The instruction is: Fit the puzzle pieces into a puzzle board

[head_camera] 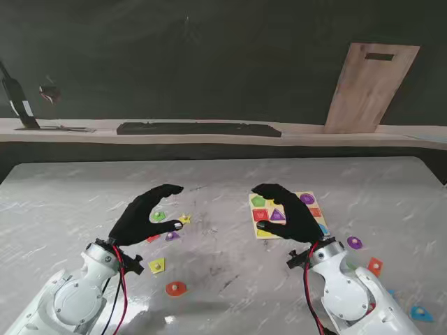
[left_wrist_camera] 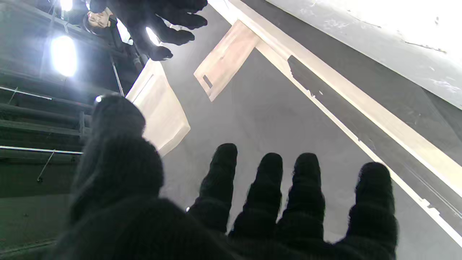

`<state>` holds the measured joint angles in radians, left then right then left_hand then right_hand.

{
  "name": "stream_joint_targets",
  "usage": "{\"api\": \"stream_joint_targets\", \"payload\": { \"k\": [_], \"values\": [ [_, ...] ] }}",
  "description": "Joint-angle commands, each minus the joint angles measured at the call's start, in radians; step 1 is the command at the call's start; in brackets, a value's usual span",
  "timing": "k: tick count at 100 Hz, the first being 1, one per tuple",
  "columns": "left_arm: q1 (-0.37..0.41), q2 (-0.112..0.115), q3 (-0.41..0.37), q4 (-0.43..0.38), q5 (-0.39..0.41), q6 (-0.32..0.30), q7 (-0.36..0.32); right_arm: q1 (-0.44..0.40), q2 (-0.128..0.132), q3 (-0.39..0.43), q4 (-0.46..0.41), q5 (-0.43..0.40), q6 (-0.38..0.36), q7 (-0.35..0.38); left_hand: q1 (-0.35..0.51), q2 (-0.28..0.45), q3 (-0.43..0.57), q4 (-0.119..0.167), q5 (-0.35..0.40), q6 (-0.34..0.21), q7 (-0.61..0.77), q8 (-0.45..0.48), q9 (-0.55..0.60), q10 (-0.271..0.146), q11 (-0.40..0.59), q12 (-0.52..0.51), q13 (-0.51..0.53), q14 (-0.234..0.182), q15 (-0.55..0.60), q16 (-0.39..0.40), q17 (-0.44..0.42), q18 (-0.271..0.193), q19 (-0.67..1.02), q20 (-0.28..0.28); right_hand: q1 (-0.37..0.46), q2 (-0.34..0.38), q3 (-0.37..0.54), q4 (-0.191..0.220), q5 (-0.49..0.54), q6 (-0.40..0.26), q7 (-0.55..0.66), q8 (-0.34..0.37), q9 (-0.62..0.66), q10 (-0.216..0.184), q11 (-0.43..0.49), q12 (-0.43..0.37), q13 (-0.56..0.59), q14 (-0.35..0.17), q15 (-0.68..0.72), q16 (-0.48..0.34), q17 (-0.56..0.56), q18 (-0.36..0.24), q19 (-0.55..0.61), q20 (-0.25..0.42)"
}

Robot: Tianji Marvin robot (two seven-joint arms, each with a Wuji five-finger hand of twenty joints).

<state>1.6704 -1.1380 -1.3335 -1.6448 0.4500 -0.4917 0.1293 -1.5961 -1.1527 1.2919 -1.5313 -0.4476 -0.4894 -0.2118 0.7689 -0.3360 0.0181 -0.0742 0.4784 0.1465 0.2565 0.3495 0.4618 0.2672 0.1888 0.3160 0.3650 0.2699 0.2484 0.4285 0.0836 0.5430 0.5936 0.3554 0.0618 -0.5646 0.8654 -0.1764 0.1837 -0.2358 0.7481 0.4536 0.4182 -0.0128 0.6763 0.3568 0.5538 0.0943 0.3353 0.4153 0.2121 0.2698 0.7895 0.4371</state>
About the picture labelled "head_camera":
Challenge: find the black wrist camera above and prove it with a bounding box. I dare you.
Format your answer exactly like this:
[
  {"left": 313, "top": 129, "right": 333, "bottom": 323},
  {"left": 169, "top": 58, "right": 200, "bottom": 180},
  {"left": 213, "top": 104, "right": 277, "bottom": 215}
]
[
  {"left": 120, "top": 254, "right": 145, "bottom": 275},
  {"left": 286, "top": 249, "right": 309, "bottom": 269}
]

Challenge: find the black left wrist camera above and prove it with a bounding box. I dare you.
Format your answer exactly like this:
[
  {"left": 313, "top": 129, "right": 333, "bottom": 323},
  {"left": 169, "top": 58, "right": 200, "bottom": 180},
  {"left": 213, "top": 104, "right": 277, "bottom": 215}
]
[{"left": 120, "top": 254, "right": 145, "bottom": 275}]

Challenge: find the wooden shape puzzle board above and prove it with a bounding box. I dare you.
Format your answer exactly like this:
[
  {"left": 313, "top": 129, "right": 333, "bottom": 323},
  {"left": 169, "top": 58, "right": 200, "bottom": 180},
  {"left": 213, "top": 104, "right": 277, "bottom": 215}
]
[{"left": 248, "top": 191, "right": 330, "bottom": 241}]

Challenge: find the blue semicircle puzzle piece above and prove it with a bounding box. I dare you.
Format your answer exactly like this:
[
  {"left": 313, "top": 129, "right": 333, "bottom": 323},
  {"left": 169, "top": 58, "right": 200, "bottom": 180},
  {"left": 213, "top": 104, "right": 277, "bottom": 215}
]
[{"left": 410, "top": 306, "right": 434, "bottom": 322}]

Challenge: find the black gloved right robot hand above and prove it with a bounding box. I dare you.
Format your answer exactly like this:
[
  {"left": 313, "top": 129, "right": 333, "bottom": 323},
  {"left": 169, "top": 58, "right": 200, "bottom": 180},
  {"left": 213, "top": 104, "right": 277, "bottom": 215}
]
[{"left": 251, "top": 184, "right": 328, "bottom": 242}]

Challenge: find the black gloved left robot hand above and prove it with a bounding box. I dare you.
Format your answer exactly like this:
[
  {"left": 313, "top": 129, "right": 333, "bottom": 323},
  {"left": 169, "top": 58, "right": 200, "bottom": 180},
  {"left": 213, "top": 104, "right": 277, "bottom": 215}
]
[{"left": 108, "top": 184, "right": 184, "bottom": 247}]

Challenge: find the wine glass with red wine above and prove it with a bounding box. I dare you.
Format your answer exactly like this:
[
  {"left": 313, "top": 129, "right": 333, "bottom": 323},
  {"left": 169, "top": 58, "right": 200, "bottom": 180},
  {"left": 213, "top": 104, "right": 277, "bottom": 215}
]
[{"left": 38, "top": 75, "right": 69, "bottom": 130}]

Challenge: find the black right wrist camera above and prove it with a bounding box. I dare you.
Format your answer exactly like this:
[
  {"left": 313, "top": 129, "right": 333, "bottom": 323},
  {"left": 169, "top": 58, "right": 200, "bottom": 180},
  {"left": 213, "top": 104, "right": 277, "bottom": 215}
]
[{"left": 286, "top": 249, "right": 309, "bottom": 269}]

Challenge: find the long black tray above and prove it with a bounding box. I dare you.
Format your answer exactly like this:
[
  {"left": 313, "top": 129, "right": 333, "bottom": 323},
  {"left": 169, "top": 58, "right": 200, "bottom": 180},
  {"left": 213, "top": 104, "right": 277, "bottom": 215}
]
[{"left": 116, "top": 121, "right": 282, "bottom": 138}]

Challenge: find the orange oval puzzle piece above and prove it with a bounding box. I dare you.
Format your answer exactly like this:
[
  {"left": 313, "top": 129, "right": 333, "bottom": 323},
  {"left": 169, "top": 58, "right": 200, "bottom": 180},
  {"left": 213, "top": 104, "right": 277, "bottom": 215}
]
[{"left": 165, "top": 281, "right": 188, "bottom": 297}]

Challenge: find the orange rectangle puzzle piece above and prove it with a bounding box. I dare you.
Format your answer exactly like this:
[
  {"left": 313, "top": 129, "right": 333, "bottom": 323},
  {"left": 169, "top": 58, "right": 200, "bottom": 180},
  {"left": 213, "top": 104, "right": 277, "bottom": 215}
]
[{"left": 367, "top": 257, "right": 384, "bottom": 278}]

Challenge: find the dark wine bottle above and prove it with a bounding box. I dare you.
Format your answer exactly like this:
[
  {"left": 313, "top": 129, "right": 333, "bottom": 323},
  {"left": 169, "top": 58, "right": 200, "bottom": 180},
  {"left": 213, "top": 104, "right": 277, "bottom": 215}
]
[{"left": 0, "top": 61, "right": 41, "bottom": 129}]

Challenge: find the wooden cutting board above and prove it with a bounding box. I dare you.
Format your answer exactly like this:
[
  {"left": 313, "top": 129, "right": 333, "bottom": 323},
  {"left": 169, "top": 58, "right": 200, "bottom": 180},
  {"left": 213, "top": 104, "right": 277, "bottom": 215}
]
[{"left": 323, "top": 43, "right": 421, "bottom": 135}]

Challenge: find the red cable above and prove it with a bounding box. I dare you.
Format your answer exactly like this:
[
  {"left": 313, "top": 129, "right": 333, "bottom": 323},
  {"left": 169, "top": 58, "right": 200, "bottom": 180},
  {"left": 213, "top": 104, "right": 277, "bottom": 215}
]
[
  {"left": 112, "top": 245, "right": 129, "bottom": 335},
  {"left": 302, "top": 242, "right": 328, "bottom": 335}
]

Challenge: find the light wooden shelf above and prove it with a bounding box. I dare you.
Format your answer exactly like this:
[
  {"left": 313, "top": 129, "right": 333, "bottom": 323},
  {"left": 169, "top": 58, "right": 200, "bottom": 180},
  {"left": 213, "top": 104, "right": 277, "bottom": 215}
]
[{"left": 0, "top": 117, "right": 447, "bottom": 151}]

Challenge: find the yellow trapezoid puzzle piece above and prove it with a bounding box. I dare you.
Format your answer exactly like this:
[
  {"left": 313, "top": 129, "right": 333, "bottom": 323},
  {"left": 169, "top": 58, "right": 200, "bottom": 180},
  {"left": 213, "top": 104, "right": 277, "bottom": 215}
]
[{"left": 148, "top": 258, "right": 166, "bottom": 275}]

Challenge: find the black cable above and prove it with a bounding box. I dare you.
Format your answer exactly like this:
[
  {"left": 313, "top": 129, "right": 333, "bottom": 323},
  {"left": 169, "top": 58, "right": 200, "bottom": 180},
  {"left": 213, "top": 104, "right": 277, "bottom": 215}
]
[{"left": 103, "top": 275, "right": 125, "bottom": 335}]

